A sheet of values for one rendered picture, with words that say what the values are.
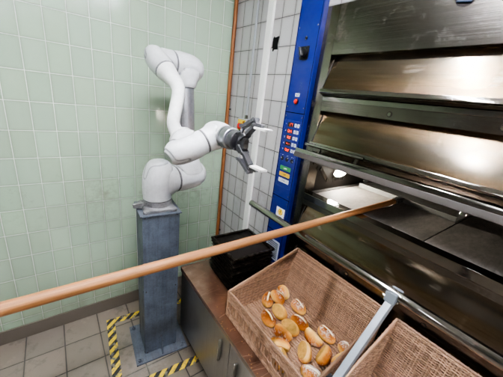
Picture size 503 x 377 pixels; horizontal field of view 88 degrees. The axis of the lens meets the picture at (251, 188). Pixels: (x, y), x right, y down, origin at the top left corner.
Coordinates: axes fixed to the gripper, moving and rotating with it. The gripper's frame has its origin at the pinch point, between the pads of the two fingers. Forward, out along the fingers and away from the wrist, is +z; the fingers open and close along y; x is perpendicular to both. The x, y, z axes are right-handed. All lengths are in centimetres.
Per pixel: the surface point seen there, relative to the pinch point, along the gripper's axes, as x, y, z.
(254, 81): -53, -27, -86
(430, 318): -18, 32, 54
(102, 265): 41, 108, -115
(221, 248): 18.2, 28.7, 7.7
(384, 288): -18, 32, 42
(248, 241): 8.1, 28.8, 7.7
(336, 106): -55, -17, -17
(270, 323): -19, 87, -1
